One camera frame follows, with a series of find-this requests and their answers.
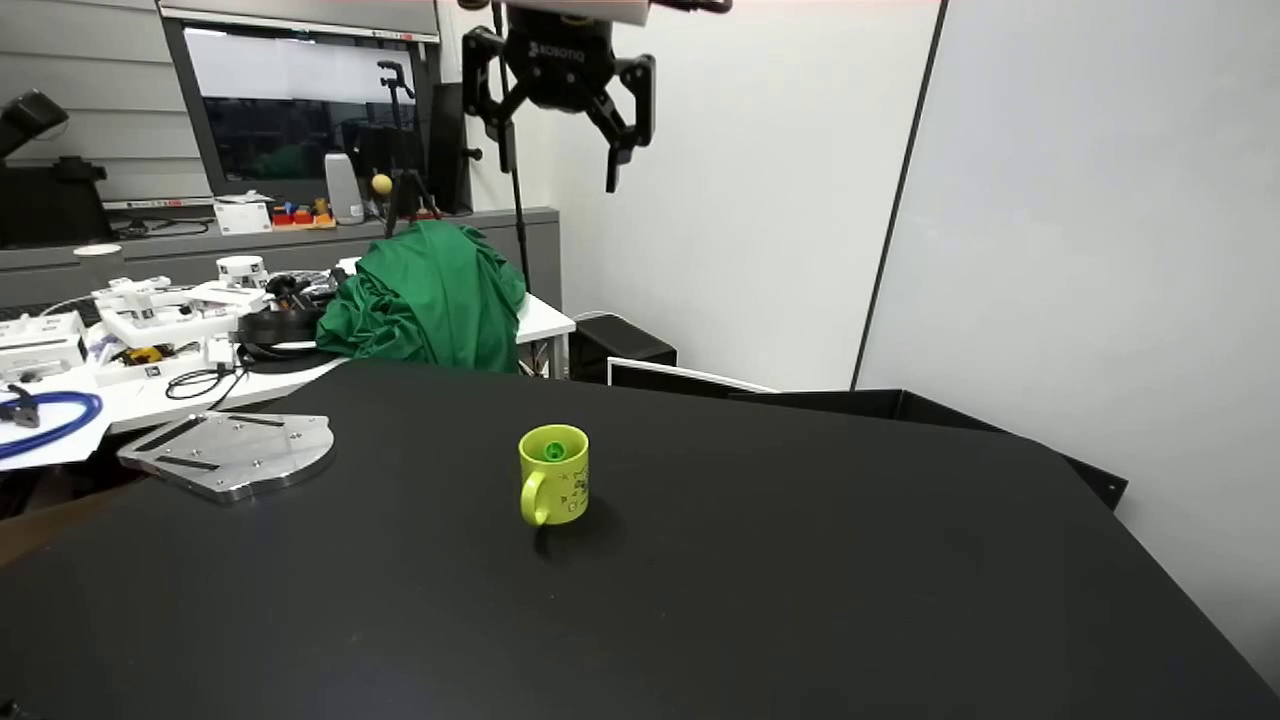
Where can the green cloth heap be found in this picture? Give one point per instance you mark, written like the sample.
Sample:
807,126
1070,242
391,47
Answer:
424,301

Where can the yellow ball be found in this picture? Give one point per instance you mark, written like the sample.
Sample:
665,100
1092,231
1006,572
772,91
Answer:
382,185

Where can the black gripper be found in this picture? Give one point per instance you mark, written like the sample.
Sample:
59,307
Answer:
561,61

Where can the small white box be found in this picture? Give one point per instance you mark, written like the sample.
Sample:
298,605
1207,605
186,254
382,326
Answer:
241,214

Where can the grey metal plate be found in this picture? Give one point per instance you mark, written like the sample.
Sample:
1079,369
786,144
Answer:
234,444

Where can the yellow-green mug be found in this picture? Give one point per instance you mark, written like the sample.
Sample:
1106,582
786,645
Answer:
566,488

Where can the black tripod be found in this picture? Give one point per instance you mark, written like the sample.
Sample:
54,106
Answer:
403,134

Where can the white side table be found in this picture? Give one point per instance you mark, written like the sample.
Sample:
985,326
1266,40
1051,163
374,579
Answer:
532,320

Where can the grey counter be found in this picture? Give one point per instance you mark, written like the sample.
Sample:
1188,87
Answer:
163,260

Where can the green glue stick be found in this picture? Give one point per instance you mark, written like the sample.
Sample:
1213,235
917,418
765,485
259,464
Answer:
551,444

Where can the white plastic device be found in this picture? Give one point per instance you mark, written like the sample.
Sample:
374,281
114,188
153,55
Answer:
163,309

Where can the dark framed monitor screen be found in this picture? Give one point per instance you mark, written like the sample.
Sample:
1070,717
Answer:
294,115

